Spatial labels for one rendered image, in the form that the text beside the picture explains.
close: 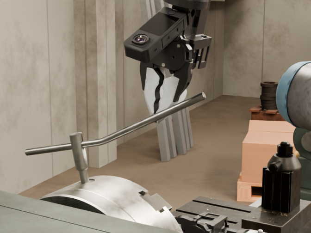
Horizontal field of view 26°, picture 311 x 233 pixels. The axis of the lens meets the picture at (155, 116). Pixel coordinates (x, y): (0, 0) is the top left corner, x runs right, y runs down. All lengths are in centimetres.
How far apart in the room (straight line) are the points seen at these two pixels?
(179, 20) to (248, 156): 371
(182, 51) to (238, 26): 760
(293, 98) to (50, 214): 46
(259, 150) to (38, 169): 168
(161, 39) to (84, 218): 29
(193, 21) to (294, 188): 68
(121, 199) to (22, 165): 394
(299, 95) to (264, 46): 744
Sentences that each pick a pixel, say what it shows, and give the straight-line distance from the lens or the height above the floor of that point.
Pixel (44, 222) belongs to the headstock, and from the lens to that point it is 93.
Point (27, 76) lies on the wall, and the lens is 496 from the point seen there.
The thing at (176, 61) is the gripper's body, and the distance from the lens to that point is 106.
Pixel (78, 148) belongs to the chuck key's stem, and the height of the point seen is 129.
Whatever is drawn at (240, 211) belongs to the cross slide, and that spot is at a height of 97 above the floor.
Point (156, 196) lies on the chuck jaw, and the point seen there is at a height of 120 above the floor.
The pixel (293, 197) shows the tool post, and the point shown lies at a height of 105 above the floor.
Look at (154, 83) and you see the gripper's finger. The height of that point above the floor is 141.
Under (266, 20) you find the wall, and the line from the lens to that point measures 854.
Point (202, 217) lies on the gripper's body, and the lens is 134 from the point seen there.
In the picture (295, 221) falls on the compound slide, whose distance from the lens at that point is 164.
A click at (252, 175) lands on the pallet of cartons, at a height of 19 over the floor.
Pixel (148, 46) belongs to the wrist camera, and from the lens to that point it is 99.
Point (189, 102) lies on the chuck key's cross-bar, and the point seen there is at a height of 138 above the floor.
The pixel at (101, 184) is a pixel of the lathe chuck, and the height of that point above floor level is 124.
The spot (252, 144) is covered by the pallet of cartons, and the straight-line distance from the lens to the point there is 469.
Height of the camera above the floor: 159
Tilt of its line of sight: 12 degrees down
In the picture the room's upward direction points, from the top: straight up
